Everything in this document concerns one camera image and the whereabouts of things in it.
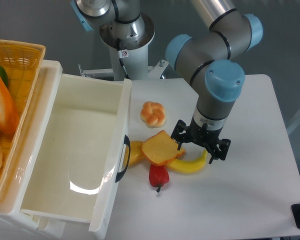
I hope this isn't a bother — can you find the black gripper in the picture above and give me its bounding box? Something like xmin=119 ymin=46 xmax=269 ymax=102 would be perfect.
xmin=170 ymin=117 xmax=231 ymax=164

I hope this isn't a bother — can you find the toast bread slice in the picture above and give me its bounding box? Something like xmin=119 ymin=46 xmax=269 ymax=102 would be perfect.
xmin=141 ymin=130 xmax=186 ymax=167

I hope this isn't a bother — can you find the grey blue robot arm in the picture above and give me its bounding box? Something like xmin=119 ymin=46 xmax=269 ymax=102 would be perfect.
xmin=70 ymin=0 xmax=263 ymax=161

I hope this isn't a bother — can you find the knotted bread roll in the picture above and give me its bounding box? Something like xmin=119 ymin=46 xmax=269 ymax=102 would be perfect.
xmin=140 ymin=101 xmax=166 ymax=128

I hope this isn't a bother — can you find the yellow banana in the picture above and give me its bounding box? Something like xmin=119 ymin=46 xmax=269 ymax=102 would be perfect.
xmin=165 ymin=150 xmax=208 ymax=174

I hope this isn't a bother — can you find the red bell pepper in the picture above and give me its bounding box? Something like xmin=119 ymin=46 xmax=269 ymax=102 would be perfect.
xmin=148 ymin=164 xmax=170 ymax=193

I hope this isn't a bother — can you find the yellow bell pepper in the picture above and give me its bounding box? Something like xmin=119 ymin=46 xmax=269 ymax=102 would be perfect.
xmin=123 ymin=140 xmax=145 ymax=166

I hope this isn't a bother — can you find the white plastic drawer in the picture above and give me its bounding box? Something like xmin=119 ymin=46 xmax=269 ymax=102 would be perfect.
xmin=19 ymin=73 xmax=133 ymax=233

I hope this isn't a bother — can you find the orange woven basket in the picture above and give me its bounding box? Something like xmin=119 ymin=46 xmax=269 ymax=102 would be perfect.
xmin=0 ymin=39 xmax=46 ymax=193

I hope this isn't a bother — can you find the orange baguette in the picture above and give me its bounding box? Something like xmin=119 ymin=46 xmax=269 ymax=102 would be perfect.
xmin=0 ymin=76 xmax=20 ymax=135

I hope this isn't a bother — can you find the white drawer cabinet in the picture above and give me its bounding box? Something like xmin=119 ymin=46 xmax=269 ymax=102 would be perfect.
xmin=0 ymin=61 xmax=91 ymax=240

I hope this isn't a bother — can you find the green pepper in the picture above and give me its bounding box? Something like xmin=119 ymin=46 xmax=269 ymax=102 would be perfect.
xmin=0 ymin=65 xmax=9 ymax=88

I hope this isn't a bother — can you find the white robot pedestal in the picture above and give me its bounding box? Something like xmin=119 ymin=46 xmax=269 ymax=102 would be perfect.
xmin=77 ymin=12 xmax=170 ymax=82

